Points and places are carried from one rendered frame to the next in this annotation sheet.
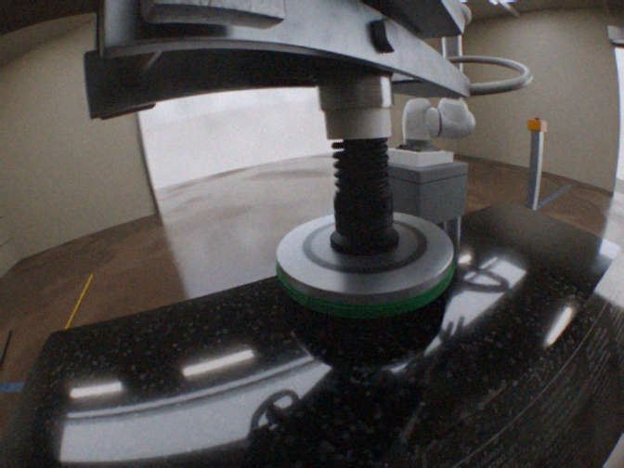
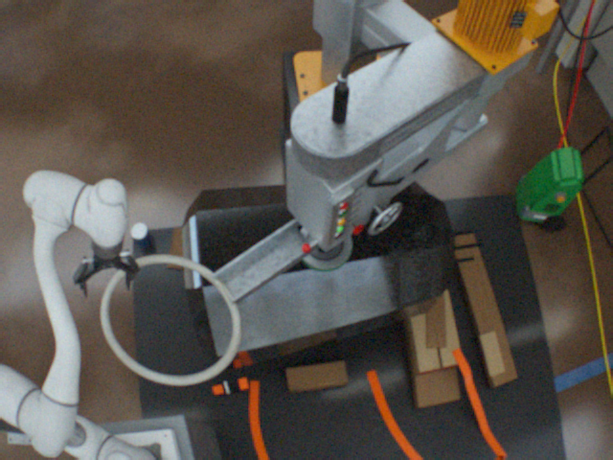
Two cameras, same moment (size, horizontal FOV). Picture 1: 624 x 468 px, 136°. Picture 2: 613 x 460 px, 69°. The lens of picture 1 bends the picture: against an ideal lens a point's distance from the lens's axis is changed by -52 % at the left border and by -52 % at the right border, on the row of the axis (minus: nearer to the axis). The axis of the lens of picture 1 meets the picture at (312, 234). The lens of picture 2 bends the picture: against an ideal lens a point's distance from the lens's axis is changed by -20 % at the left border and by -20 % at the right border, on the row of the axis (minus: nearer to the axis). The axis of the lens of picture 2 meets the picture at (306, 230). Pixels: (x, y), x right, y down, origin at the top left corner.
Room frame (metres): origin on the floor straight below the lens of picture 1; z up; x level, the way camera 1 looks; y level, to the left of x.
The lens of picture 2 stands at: (1.15, -0.04, 2.86)
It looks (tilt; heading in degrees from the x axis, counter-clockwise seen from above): 65 degrees down; 186
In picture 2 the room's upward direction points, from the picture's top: 2 degrees clockwise
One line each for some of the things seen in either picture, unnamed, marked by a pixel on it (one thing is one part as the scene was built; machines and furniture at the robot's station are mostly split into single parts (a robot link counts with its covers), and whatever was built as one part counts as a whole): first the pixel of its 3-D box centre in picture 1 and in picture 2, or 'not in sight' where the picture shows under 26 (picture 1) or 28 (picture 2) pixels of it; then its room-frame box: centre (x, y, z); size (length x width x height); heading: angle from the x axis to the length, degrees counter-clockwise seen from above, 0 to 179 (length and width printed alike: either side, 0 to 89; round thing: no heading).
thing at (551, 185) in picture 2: not in sight; (561, 174); (-0.58, 1.31, 0.43); 0.35 x 0.35 x 0.87; 0
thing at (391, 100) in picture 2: not in sight; (422, 83); (0.03, 0.18, 1.62); 0.96 x 0.25 x 0.17; 136
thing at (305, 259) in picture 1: (364, 244); (324, 243); (0.28, -0.06, 0.88); 0.21 x 0.21 x 0.01
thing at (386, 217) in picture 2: not in sight; (378, 211); (0.28, 0.11, 1.20); 0.15 x 0.10 x 0.15; 136
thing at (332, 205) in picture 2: not in sight; (337, 218); (0.41, -0.03, 1.38); 0.08 x 0.03 x 0.28; 136
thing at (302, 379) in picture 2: not in sight; (316, 377); (0.68, 0.00, 0.07); 0.30 x 0.12 x 0.12; 107
